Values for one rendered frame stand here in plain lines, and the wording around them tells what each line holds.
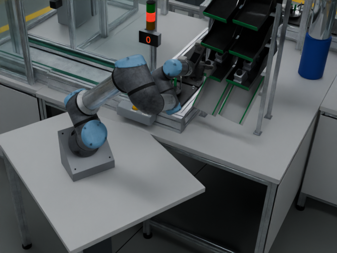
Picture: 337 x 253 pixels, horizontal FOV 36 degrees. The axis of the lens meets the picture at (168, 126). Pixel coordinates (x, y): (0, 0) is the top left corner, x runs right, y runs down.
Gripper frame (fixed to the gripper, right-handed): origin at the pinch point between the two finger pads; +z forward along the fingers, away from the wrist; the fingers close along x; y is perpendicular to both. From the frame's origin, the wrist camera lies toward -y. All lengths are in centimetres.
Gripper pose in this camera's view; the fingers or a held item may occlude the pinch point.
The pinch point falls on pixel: (208, 64)
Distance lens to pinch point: 260.6
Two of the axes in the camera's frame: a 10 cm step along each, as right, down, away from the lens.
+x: 7.9, 3.9, -4.8
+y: -2.9, 9.2, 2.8
